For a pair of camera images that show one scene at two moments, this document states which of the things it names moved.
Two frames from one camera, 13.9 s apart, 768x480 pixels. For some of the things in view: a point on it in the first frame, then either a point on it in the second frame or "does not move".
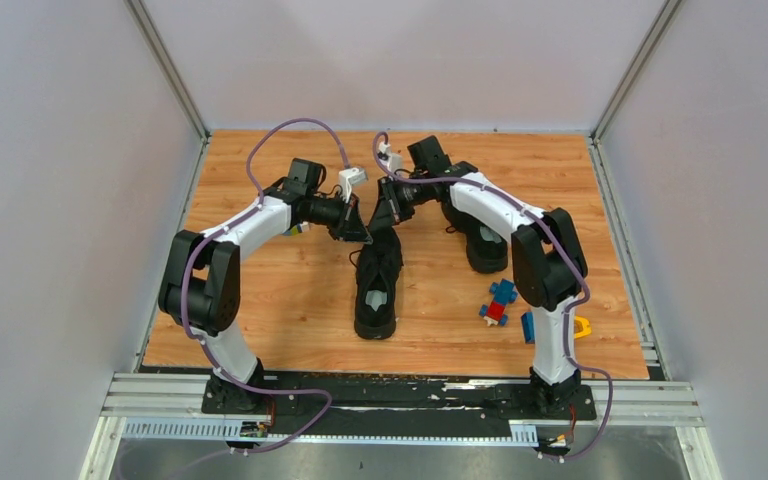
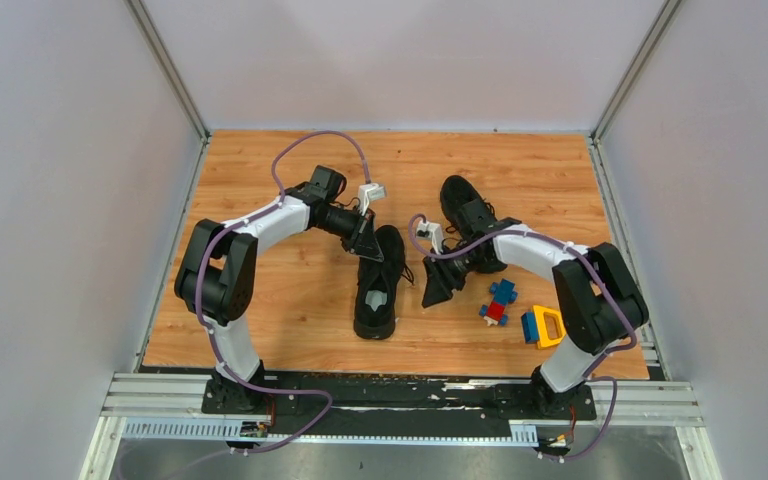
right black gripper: x=389 y=210 -> x=440 y=281
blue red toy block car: x=503 y=292 does not move
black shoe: x=378 y=266 does not move
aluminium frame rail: x=178 y=397 does not move
